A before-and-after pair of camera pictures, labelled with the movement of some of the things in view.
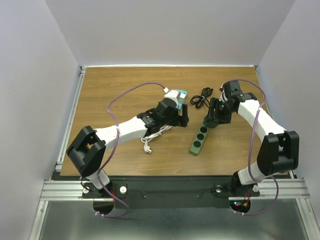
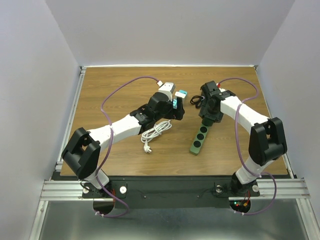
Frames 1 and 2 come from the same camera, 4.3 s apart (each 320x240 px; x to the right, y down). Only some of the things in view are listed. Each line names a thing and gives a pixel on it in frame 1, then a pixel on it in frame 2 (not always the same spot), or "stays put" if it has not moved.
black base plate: (168, 193) stays put
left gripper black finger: (178, 122) -> (173, 115)
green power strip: (199, 140) stays put
